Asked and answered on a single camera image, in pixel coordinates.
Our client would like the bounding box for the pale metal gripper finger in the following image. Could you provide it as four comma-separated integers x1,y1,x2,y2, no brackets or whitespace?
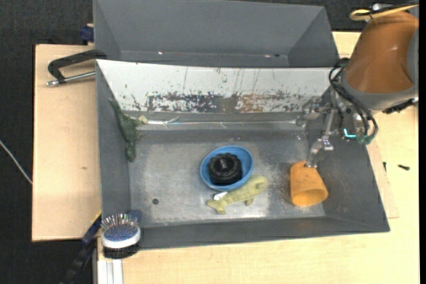
295,96,323,127
306,138,335,167

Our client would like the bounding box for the orange plastic cup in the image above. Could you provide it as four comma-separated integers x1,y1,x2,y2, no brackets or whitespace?
289,160,329,208

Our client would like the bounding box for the blue bowl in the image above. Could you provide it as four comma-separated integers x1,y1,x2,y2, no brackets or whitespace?
199,145,256,192

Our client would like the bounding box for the yellow-green plush toy animal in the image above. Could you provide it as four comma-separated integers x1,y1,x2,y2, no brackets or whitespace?
206,175,269,215

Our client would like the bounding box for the black round toothed knob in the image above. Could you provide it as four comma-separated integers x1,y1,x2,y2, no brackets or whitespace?
207,152,243,186

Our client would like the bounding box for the grey metal bin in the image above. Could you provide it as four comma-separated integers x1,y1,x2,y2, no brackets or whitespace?
92,0,391,249

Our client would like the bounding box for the dark green toy dinosaur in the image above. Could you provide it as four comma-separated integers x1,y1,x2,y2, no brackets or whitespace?
108,98,149,163

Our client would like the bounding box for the round white-rimmed hairbrush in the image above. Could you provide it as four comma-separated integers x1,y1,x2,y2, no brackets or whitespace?
99,212,142,259

